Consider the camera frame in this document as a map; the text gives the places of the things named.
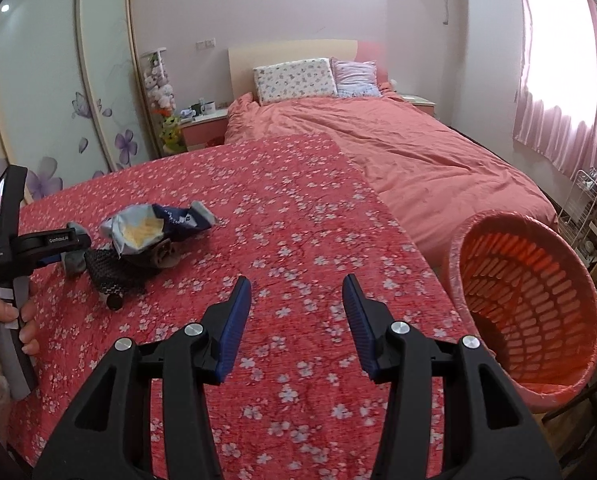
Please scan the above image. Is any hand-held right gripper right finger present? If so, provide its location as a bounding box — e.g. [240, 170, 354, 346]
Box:
[342, 274, 563, 480]

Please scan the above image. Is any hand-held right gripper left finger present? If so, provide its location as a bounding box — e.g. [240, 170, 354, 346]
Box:
[32, 275, 253, 480]

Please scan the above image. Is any grey sock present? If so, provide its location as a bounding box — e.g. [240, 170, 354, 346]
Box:
[61, 221, 93, 277]

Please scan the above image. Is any black patterned sock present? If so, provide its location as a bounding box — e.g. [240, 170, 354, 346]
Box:
[83, 247, 147, 311]

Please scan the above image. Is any brown patterned cloth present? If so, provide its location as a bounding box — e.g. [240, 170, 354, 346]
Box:
[148, 239, 180, 268]

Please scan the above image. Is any blue chip bag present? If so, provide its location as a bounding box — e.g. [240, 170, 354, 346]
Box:
[101, 201, 217, 264]

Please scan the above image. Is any orange plastic laundry basket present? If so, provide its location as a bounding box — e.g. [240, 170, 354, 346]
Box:
[441, 211, 597, 413]

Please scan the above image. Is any red floral tablecloth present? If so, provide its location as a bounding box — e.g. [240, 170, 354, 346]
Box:
[8, 132, 484, 480]

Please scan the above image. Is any yellow plush toy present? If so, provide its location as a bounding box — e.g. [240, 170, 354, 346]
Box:
[159, 114, 184, 154]

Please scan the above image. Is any wardrobe with flower print doors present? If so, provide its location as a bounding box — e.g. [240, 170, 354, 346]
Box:
[0, 0, 162, 206]

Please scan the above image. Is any bed with pink duvet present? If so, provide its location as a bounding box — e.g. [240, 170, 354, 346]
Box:
[224, 92, 559, 266]

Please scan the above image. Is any pink and white nightstand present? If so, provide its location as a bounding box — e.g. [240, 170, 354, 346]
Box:
[397, 93, 438, 120]
[180, 109, 229, 151]

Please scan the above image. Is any column of plush toys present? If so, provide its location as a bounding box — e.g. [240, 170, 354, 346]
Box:
[141, 47, 177, 113]

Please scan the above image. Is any pink striped pillow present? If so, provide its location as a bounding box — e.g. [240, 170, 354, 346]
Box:
[331, 58, 383, 99]

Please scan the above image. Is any white floral pillow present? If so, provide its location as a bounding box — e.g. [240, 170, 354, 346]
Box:
[252, 57, 339, 107]

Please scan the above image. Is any cream and pink headboard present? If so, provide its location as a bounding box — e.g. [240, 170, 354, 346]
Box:
[227, 39, 391, 101]

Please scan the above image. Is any pink curtain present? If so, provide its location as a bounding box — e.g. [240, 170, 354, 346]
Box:
[512, 0, 597, 175]

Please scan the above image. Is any white wire rack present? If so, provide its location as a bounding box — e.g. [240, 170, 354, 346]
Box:
[558, 169, 597, 257]

